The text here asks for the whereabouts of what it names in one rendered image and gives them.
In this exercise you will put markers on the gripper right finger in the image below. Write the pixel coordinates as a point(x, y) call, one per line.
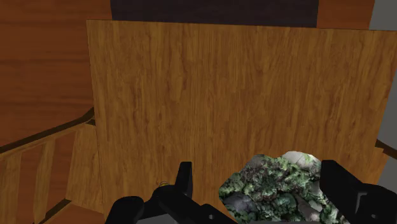
point(356, 198)

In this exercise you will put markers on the wooden chair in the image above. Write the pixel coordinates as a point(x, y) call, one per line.
point(46, 155)

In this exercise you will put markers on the wooden table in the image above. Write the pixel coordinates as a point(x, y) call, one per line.
point(217, 93)

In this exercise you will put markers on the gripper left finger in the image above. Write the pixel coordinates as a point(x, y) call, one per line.
point(183, 204)

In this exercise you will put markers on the mossy green grey rock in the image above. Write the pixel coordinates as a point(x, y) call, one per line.
point(270, 186)

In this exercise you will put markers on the dark robot stand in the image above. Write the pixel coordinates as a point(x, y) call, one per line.
point(214, 12)

